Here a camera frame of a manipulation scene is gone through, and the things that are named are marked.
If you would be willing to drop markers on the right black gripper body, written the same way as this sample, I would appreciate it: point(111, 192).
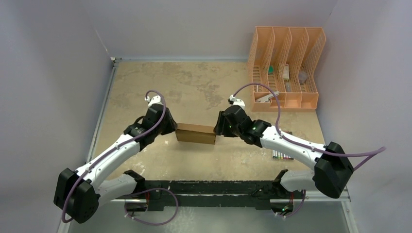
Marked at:
point(222, 122)

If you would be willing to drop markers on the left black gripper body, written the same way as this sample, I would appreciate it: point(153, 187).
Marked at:
point(166, 126)

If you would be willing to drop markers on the brown cardboard box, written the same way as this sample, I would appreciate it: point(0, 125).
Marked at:
point(195, 133)

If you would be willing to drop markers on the pack of coloured markers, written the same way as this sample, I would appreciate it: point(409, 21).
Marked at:
point(280, 156)

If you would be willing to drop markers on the orange plastic file organizer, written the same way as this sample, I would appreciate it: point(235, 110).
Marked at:
point(282, 63)

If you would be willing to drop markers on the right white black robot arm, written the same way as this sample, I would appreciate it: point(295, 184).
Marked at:
point(329, 170)

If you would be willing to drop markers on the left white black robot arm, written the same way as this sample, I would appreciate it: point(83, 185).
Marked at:
point(80, 192)

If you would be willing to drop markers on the small carton box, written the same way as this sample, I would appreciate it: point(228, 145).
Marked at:
point(286, 73)

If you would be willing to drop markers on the white tool in organizer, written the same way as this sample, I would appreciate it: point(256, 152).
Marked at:
point(266, 97)

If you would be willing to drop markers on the grey round container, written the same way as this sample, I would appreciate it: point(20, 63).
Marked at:
point(302, 77)

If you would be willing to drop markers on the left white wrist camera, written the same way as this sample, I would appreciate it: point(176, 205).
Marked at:
point(153, 100)

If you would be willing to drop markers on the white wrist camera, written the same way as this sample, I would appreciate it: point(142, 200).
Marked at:
point(153, 100)
point(235, 101)

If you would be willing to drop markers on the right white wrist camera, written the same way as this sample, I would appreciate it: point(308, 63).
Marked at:
point(235, 101)

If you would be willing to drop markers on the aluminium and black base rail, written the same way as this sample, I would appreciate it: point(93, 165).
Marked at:
point(260, 195)

